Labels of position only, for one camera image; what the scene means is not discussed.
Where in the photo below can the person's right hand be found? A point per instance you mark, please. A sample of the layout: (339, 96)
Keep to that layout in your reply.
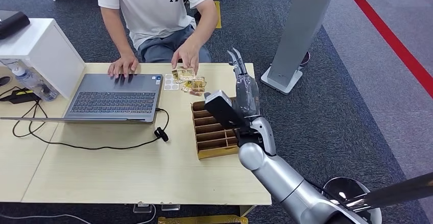
(123, 65)

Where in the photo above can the person's left hand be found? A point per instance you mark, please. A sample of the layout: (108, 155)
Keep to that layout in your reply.
(187, 55)

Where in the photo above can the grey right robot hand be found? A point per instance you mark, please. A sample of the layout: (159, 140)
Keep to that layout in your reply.
(247, 94)

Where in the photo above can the person's left forearm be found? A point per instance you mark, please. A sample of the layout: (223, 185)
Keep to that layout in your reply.
(206, 26)

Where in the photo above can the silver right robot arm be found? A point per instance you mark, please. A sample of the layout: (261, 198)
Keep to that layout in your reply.
(280, 178)

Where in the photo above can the person's right forearm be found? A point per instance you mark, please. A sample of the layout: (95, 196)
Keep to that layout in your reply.
(116, 33)

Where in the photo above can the gold patterned card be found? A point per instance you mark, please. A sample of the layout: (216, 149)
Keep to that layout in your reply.
(196, 93)
(196, 84)
(182, 74)

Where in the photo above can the brown slotted card holder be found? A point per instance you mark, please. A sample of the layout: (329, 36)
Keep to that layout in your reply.
(211, 138)

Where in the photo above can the person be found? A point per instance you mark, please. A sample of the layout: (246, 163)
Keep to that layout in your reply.
(152, 9)

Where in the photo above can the white round sticker sheet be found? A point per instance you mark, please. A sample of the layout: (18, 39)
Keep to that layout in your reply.
(171, 82)

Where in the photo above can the grey laptop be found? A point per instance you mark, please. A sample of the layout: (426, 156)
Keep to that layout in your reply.
(111, 100)

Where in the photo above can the yellow floor tape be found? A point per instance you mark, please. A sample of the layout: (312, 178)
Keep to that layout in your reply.
(218, 14)
(203, 220)

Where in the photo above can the dark round floor base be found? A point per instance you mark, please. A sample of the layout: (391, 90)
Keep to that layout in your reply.
(305, 59)

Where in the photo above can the white box stand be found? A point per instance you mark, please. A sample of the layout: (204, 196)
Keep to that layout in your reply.
(47, 50)

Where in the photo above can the grey standing kiosk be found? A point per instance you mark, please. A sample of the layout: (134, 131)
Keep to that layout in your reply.
(297, 29)

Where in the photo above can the clear plastic water bottle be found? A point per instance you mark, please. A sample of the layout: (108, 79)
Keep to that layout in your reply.
(37, 85)

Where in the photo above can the black power adapter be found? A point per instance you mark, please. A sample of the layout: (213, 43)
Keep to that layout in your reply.
(20, 96)

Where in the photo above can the black round desk grommet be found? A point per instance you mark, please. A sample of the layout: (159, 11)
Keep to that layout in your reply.
(4, 81)

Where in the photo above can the clear desk clip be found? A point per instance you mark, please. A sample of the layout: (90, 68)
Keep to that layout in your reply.
(142, 208)
(170, 207)

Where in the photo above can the red barrier belt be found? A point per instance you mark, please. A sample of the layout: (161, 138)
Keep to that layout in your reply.
(389, 38)

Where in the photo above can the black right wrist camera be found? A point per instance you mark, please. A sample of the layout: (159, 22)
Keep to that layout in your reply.
(221, 109)

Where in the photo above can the chrome stanchion post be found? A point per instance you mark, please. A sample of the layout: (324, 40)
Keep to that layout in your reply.
(389, 192)

